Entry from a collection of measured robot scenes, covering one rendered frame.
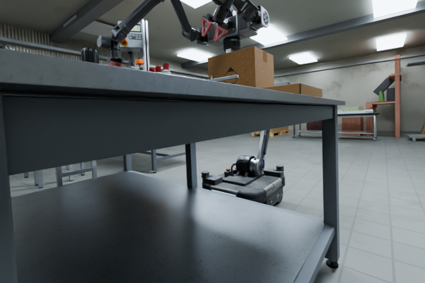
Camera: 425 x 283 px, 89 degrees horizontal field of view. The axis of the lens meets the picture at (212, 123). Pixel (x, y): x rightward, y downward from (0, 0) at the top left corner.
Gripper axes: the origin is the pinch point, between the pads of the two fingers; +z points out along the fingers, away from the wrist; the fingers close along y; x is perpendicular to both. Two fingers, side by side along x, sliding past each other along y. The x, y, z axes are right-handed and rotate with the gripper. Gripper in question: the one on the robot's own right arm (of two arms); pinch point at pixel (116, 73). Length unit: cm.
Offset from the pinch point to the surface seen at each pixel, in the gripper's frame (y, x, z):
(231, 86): 116, -45, 24
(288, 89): 110, -4, 20
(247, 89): 116, -40, 24
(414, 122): 213, 876, 65
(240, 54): 75, 27, -3
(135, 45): -6.4, 18.1, -23.4
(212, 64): 56, 27, -1
